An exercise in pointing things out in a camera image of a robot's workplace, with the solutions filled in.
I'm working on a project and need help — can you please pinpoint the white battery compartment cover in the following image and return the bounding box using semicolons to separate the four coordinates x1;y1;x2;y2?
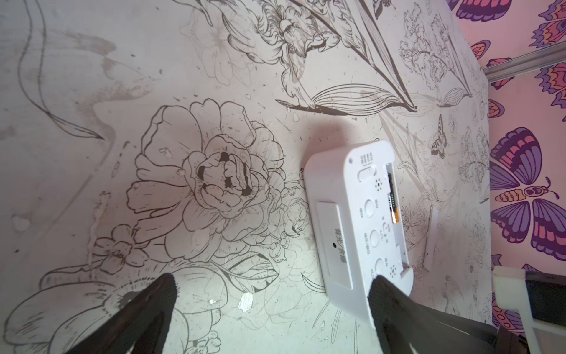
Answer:
423;206;439;271

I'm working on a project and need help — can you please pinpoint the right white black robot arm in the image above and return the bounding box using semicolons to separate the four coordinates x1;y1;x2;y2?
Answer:
492;265;565;353

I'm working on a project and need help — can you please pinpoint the white digital alarm clock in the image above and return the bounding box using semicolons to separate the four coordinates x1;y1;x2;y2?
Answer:
304;140;414;325

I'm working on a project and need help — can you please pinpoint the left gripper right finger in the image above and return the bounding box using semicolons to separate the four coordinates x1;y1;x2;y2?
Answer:
368;275;498;353

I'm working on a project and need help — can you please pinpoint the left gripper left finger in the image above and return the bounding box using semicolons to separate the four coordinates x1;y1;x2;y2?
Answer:
69;274;178;353

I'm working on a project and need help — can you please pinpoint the black gold AAA battery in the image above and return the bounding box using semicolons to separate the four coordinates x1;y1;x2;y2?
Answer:
388;173;400;224

